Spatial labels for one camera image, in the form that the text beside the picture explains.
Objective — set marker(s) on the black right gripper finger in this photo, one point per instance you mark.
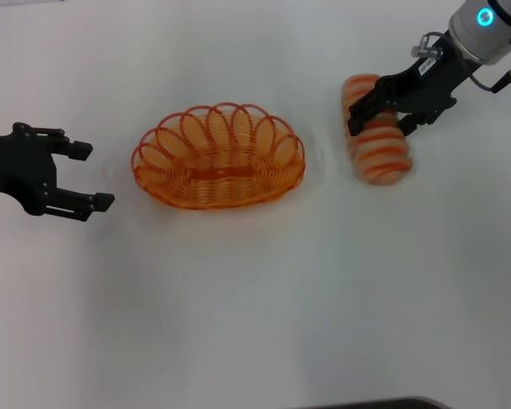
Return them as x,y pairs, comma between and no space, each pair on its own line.
364,113
413,121

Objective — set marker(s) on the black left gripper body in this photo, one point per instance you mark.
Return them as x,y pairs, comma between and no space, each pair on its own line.
21,170

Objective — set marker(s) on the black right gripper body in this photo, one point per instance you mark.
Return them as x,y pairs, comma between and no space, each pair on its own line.
426,91

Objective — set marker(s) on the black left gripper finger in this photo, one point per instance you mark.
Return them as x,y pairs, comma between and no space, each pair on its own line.
80,151
102,201

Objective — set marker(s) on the orange striped bread loaf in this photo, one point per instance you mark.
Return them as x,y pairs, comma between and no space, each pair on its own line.
381,157

